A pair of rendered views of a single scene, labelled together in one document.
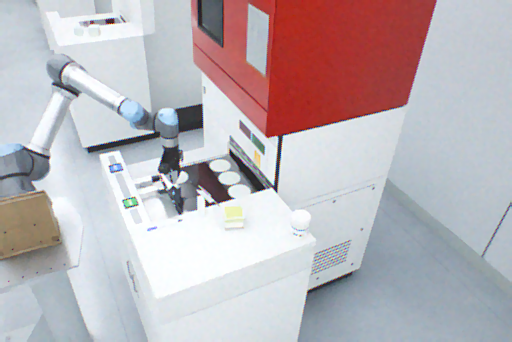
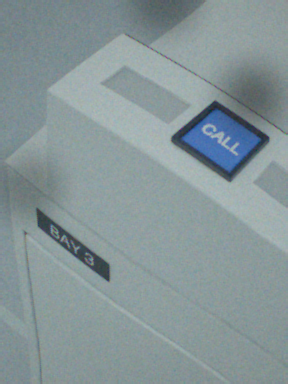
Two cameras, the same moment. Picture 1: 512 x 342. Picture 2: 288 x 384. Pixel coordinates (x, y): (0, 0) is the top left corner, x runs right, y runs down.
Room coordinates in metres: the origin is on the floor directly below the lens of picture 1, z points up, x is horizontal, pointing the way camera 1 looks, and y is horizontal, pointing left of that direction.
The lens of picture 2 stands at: (1.02, 0.88, 1.60)
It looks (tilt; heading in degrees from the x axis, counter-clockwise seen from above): 52 degrees down; 336
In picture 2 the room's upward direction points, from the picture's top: 4 degrees clockwise
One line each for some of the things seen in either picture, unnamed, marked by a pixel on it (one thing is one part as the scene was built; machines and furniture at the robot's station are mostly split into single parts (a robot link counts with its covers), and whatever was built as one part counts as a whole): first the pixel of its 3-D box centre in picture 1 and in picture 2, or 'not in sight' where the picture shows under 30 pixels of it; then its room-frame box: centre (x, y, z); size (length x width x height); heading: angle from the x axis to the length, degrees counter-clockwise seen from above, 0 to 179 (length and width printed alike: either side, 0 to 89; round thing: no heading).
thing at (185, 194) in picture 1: (207, 184); not in sight; (1.50, 0.20, 0.90); 0.34 x 0.34 x 0.01; 29
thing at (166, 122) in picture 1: (167, 123); not in sight; (1.49, 0.36, 1.21); 0.09 x 0.08 x 0.11; 83
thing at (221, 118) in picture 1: (234, 130); not in sight; (1.78, 0.09, 1.02); 0.82 x 0.03 x 0.40; 29
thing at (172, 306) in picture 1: (222, 248); not in sight; (1.12, 0.10, 0.89); 0.62 x 0.35 x 0.14; 119
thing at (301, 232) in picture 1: (299, 224); not in sight; (1.15, -0.19, 1.01); 0.07 x 0.07 x 0.10
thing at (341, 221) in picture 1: (283, 205); not in sight; (1.94, -0.20, 0.41); 0.82 x 0.71 x 0.82; 29
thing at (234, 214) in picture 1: (233, 218); not in sight; (1.18, 0.06, 1.00); 0.07 x 0.07 x 0.07; 9
